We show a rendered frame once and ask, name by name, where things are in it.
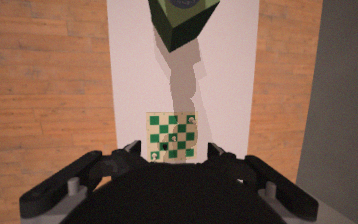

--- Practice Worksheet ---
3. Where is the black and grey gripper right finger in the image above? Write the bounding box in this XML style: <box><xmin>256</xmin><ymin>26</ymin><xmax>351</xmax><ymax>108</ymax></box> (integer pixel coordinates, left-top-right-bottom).
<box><xmin>195</xmin><ymin>142</ymin><xmax>319</xmax><ymax>224</ymax></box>

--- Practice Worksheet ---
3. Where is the green and cream chessboard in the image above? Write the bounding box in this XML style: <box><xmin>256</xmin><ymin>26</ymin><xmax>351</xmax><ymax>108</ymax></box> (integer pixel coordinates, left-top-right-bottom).
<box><xmin>146</xmin><ymin>112</ymin><xmax>198</xmax><ymax>162</ymax></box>

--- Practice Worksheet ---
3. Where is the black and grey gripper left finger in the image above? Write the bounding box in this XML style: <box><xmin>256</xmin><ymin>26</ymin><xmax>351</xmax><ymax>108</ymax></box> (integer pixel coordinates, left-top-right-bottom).
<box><xmin>19</xmin><ymin>140</ymin><xmax>158</xmax><ymax>224</ymax></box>

